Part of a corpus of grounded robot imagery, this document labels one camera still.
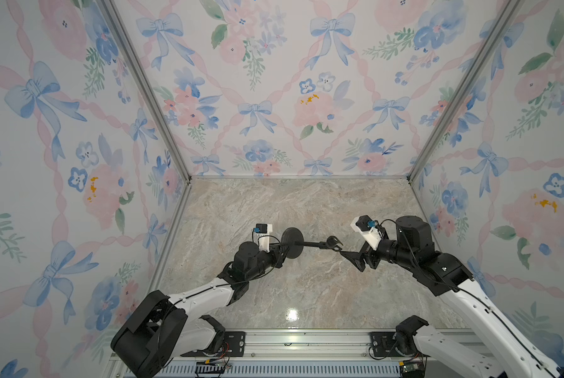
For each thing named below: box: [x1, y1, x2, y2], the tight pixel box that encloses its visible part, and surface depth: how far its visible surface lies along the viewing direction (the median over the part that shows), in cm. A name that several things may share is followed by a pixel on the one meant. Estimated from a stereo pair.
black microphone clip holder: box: [326, 235, 344, 252], surface depth 71 cm
